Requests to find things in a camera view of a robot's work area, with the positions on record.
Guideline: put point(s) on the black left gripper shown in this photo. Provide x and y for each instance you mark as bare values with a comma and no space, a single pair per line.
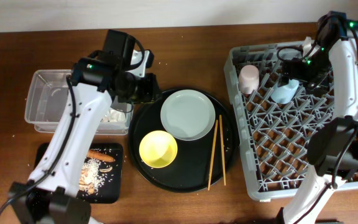
151,93

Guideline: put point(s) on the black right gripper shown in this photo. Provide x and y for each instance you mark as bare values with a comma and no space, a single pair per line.
293,71

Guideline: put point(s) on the light blue plastic cup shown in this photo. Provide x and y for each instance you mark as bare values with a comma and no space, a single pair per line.
284,94

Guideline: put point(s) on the pink plastic cup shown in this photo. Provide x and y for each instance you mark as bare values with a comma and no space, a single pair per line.
248,79

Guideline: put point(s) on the white tissue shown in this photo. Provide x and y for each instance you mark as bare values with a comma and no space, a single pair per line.
113,116

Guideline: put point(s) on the yellow bowl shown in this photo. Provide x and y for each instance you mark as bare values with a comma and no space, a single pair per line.
158,149

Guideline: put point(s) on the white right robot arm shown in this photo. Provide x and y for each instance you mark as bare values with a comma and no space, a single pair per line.
331,64

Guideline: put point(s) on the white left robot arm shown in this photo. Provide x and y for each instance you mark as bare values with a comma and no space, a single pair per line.
117,72

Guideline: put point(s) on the grey dishwasher rack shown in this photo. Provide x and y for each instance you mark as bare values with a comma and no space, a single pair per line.
273,136

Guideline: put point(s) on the grey round plate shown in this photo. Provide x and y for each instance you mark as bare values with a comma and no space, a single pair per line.
187,115

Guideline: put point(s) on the right wooden chopstick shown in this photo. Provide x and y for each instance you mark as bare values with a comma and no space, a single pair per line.
222,148

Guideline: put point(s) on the wooden chopstick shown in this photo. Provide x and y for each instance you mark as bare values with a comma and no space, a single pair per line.
222,148
212,155

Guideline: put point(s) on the left wooden chopstick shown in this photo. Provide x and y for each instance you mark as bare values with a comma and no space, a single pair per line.
212,155

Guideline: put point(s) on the orange carrot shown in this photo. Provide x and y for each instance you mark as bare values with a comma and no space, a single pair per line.
100,156

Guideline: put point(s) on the black round tray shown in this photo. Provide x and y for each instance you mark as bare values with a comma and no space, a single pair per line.
190,170

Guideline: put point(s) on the clear plastic bin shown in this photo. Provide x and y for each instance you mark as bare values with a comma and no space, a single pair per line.
48,93

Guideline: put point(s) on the black rectangular tray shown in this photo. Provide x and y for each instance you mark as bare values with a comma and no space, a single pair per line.
110,186

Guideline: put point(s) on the rice and food scraps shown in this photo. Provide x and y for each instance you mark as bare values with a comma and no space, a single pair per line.
94,175

